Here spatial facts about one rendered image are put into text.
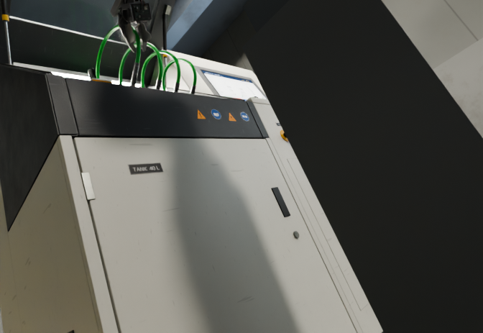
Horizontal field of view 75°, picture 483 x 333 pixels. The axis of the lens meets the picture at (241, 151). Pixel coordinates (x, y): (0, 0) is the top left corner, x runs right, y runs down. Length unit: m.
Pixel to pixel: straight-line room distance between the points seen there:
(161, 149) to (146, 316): 0.38
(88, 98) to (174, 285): 0.46
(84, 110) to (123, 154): 0.13
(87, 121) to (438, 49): 3.02
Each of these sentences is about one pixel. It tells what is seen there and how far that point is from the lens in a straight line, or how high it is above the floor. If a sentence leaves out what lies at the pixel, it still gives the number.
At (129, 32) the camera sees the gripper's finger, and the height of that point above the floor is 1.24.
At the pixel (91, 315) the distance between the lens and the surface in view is 0.67.
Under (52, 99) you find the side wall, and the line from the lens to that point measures 0.80.
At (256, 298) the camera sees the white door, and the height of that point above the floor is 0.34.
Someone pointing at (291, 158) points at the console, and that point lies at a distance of 1.19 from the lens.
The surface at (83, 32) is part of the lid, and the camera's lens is 1.63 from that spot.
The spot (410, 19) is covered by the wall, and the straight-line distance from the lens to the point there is 3.50.
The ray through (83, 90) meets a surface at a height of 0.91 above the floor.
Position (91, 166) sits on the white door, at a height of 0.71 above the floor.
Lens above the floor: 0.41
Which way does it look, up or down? 19 degrees up
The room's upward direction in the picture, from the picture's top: 24 degrees counter-clockwise
